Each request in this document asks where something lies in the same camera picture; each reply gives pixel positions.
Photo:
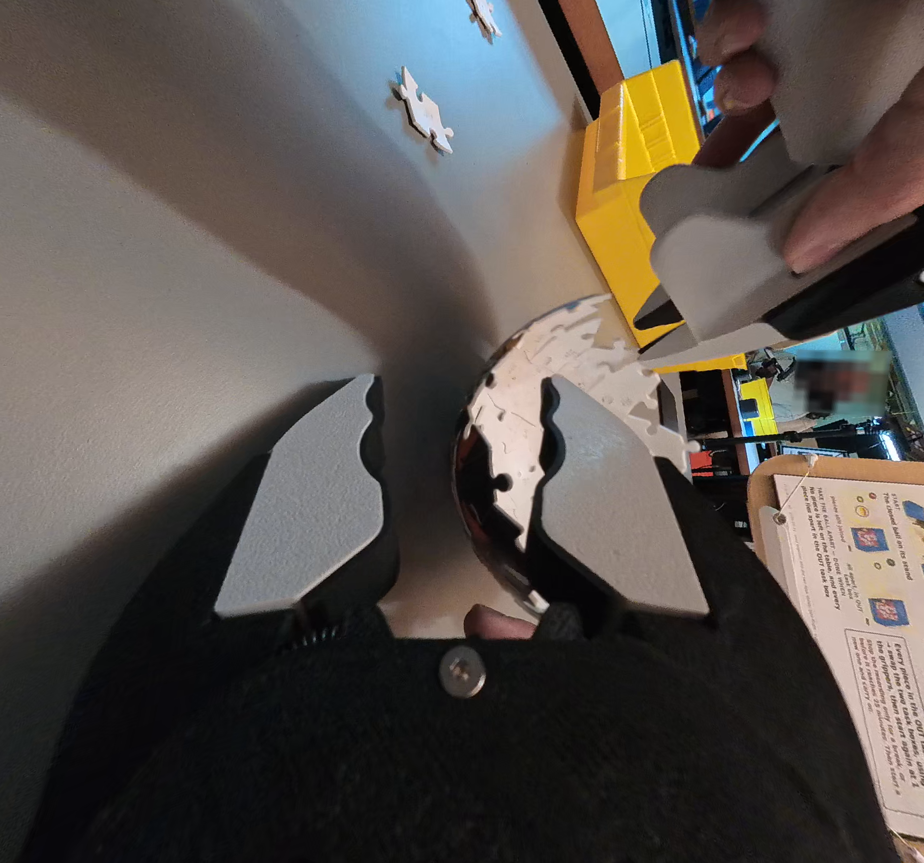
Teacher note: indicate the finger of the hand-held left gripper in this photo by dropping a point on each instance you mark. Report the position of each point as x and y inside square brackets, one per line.
[657, 314]
[722, 347]

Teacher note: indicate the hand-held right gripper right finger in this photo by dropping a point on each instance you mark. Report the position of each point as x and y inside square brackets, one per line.
[621, 516]

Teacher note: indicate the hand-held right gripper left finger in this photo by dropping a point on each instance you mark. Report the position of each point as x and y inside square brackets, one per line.
[310, 516]

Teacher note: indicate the colourful cartoon puzzle ball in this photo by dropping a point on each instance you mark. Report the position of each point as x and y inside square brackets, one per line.
[505, 444]

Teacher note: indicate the loose white puzzle piece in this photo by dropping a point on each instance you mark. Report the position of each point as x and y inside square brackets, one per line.
[482, 7]
[426, 112]

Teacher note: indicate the person's left hand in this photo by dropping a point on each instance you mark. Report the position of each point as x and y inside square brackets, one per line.
[866, 177]

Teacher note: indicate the person's right hand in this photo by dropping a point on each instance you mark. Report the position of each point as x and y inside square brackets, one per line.
[498, 625]

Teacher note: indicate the yellow plastic bin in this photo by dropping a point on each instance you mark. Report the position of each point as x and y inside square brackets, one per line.
[621, 191]

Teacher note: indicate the brown cardboard board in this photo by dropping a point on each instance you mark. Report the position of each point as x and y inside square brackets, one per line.
[830, 469]

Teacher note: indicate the white printed task card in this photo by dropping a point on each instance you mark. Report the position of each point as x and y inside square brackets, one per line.
[852, 625]

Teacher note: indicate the brown wooden post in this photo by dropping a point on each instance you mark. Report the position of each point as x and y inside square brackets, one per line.
[577, 4]

